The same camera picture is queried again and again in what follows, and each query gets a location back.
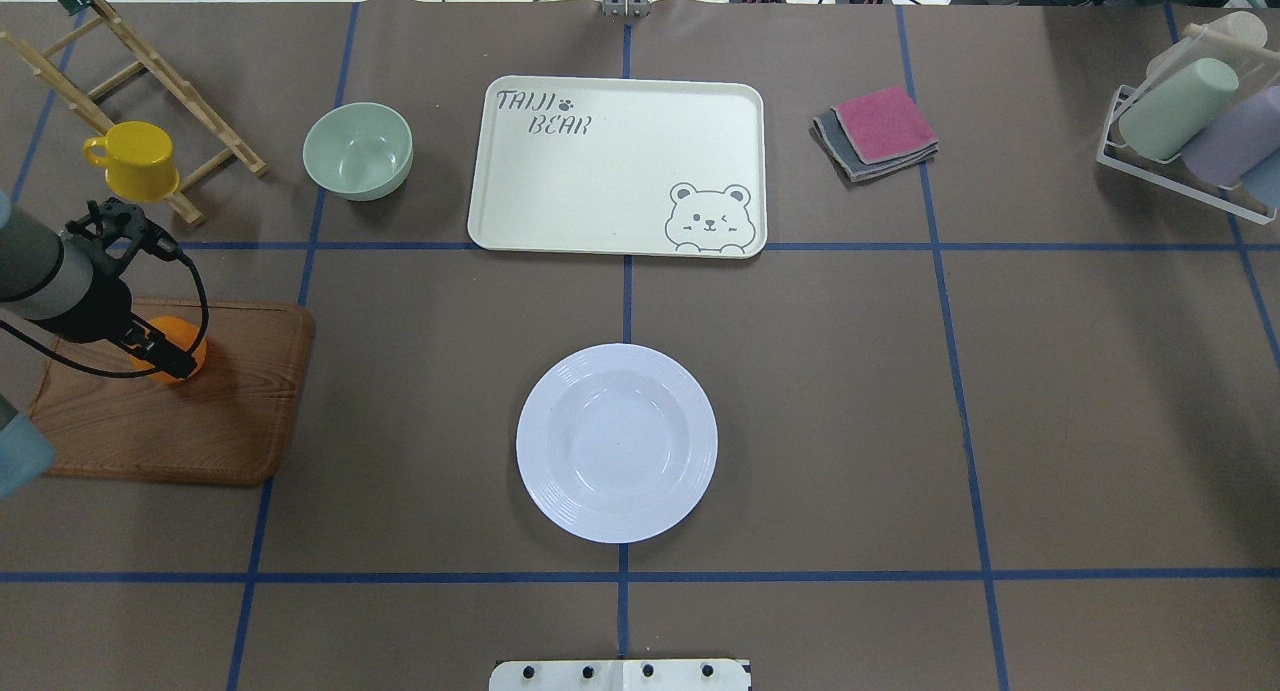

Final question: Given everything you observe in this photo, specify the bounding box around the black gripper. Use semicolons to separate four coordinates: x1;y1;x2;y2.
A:
45;267;198;381

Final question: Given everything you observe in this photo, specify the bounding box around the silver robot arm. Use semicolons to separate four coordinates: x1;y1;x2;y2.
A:
1;195;209;380

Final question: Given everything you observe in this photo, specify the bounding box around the pink cleaning cloth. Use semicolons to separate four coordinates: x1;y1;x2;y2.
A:
831;84;940;164

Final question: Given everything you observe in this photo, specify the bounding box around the cream bear print tray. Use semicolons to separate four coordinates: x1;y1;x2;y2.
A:
467;75;768;258

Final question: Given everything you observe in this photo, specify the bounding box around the blue tumbler cup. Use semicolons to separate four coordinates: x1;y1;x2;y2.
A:
1242;150;1280;209

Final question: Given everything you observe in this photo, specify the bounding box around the light green tumbler cup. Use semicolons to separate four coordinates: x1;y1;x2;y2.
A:
1117;58;1239;163

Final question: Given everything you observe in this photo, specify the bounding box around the beige tumbler cup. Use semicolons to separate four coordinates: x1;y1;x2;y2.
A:
1146;12;1268;79

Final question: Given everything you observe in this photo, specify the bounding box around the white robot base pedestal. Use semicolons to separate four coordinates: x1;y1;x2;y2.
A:
488;658;753;690

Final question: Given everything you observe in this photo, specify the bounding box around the brown wooden cutting board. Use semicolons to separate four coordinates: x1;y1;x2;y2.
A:
28;302;315;488

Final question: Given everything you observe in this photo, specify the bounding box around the white round plate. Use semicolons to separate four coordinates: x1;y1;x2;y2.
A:
515;343;719;544

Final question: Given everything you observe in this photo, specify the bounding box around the grey cleaning cloth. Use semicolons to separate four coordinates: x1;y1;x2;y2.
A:
812;109;940;182

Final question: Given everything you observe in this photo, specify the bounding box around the wooden dish drying rack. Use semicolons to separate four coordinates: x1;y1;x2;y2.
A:
3;0;270;229

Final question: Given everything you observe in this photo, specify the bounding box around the yellow cup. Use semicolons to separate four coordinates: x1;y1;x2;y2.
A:
82;122;180;203

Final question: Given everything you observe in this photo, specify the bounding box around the orange fruit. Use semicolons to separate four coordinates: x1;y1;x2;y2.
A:
131;316;209;386

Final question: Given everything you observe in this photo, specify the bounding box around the green ceramic bowl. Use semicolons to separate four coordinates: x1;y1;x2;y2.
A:
302;102;413;202

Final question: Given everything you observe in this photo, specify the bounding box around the purple tumbler cup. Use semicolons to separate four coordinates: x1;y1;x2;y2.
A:
1180;84;1279;188

